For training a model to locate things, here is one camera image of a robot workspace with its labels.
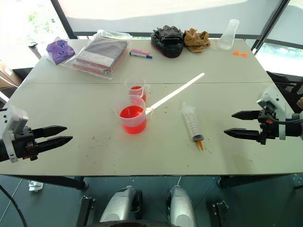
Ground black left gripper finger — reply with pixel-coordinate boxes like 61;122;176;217
35;136;73;155
32;125;68;139

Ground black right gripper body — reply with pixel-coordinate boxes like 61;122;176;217
257;106;280;145

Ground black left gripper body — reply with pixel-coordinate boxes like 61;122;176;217
11;126;39;162

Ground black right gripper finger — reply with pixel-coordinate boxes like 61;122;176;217
223;127;262;143
231;110;261;122

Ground clear syringe orange tip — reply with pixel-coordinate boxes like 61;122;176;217
180;102;205;151

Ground large beaker with red liquid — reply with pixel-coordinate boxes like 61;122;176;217
112;94;149;135

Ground small beaker with red liquid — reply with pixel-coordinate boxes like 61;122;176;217
124;78;151;105

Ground white paper scrap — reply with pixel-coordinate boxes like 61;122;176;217
27;180;45;192

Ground black chair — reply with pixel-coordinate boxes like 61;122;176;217
266;70;303;114

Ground cardboard box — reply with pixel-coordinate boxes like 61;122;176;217
0;60;23;91

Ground clear conical flask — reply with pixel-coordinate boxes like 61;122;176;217
217;18;240;51

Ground purple plastic bag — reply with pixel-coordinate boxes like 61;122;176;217
45;39;76;65

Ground silver left robot leg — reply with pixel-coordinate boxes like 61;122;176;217
99;185;143;223

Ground silver robot leg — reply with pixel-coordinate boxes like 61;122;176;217
165;184;198;227
99;185;143;223

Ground brown crumpled cloth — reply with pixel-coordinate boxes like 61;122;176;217
183;27;212;54

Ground clear bag of folded cloths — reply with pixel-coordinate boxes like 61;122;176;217
60;29;133;80

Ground silver right robot leg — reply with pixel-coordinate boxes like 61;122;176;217
165;184;198;227

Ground black glove pile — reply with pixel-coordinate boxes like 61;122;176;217
150;25;185;59

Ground blue whiteboard marker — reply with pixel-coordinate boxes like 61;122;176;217
129;51;153;60

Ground dark rounded robot torso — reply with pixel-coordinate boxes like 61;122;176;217
110;219;176;227

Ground pink whiteboard eraser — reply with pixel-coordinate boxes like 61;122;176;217
130;49;151;56

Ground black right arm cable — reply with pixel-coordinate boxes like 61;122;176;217
271;116;303;125

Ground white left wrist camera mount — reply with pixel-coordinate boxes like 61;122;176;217
0;105;29;164

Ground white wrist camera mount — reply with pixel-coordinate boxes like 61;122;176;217
256;86;294;140
0;105;29;164

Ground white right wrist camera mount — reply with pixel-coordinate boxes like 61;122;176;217
256;86;294;140

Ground black table frame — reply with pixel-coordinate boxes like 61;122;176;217
14;174;303;190

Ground black floor cable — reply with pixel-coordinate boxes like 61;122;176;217
0;183;28;227

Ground black floor bracket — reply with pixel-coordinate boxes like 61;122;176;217
75;195;96;227
211;200;230;227

